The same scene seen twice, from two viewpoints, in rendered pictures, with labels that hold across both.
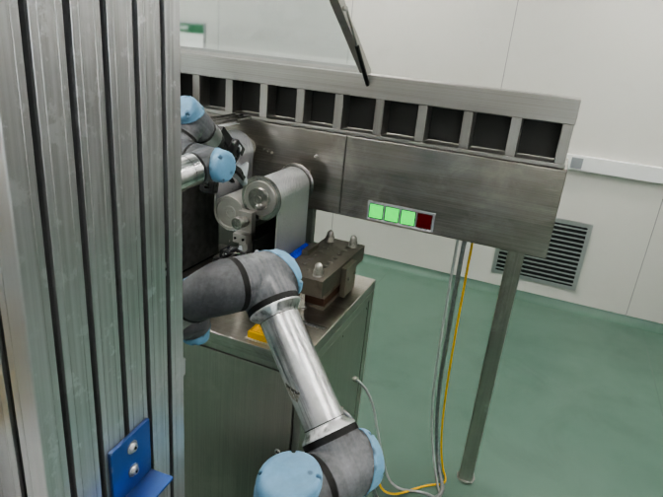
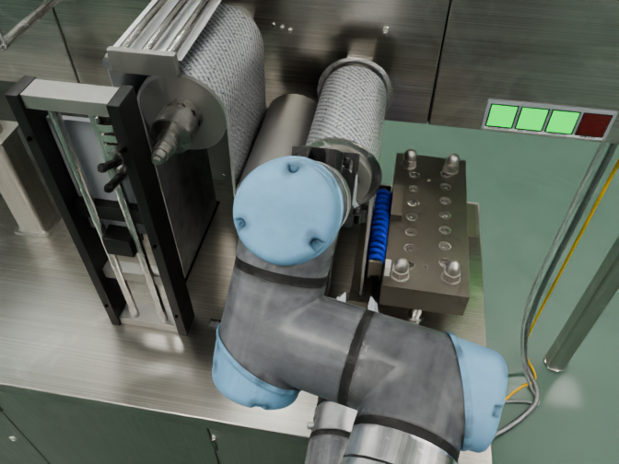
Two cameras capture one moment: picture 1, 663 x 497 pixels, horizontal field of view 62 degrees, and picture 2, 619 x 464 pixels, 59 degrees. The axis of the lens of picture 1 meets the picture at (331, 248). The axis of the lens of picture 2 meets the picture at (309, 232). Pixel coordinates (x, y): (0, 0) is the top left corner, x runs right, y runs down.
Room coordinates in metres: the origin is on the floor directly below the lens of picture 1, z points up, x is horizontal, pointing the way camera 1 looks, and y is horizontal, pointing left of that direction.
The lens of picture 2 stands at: (1.07, 0.42, 1.84)
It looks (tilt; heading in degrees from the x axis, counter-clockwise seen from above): 47 degrees down; 349
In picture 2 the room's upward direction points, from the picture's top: straight up
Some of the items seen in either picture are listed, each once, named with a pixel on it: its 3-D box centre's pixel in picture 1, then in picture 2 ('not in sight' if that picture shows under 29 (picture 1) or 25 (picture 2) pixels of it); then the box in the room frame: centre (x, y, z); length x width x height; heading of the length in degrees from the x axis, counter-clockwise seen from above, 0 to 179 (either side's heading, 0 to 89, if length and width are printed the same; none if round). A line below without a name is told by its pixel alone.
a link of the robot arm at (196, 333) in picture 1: (189, 323); not in sight; (1.29, 0.36, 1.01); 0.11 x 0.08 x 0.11; 131
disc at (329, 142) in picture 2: (260, 197); (336, 174); (1.73, 0.25, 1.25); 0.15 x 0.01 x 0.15; 69
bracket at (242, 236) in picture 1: (243, 255); not in sight; (1.70, 0.29, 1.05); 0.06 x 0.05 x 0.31; 159
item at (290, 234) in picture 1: (291, 231); (373, 191); (1.82, 0.15, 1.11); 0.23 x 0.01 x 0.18; 159
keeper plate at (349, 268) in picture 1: (348, 278); (467, 237); (1.79, -0.07, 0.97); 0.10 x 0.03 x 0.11; 159
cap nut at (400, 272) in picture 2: not in sight; (401, 267); (1.67, 0.13, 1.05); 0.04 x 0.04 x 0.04
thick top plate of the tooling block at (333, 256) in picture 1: (324, 264); (426, 226); (1.81, 0.02, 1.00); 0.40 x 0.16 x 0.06; 159
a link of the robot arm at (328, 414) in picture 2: not in sight; (337, 423); (1.38, 0.32, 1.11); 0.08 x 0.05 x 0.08; 69
